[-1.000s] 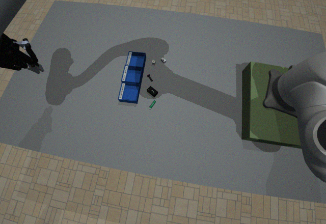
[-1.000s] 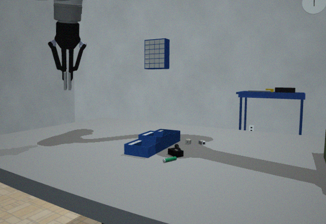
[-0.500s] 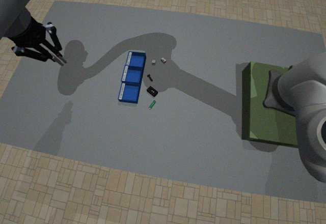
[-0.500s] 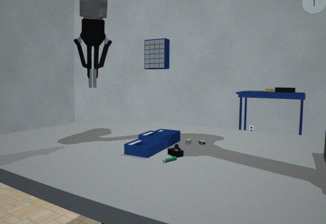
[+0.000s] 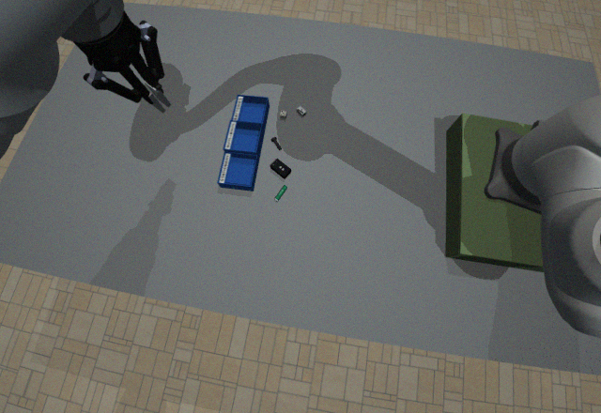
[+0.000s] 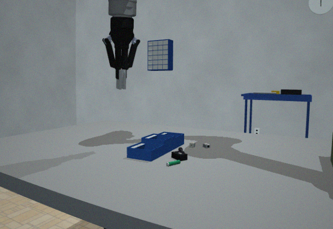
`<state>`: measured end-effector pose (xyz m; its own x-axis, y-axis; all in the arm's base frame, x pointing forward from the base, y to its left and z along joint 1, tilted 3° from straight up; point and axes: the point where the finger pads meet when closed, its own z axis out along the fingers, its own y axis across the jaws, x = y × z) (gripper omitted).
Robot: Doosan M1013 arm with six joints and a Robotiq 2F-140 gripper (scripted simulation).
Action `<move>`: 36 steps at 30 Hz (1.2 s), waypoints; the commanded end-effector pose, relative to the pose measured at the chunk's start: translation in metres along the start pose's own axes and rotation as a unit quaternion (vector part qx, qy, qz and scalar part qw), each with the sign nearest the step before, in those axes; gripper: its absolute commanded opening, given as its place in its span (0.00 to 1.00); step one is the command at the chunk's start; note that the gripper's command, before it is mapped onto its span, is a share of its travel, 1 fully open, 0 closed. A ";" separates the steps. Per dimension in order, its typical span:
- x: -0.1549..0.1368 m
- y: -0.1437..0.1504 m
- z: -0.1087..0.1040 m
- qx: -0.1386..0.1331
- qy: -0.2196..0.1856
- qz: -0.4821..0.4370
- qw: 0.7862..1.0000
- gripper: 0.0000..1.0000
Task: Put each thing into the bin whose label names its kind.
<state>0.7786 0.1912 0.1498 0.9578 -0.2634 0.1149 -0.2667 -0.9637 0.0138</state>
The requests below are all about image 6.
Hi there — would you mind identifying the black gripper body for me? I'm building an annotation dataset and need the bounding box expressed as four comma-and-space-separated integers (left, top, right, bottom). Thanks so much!
109, 17, 134, 46

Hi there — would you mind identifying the green battery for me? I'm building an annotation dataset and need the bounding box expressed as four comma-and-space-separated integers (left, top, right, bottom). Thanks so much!
166, 160, 181, 166

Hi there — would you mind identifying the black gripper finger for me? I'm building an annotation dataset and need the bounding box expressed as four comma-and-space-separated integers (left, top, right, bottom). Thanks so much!
103, 35, 123, 90
122, 35, 140, 90

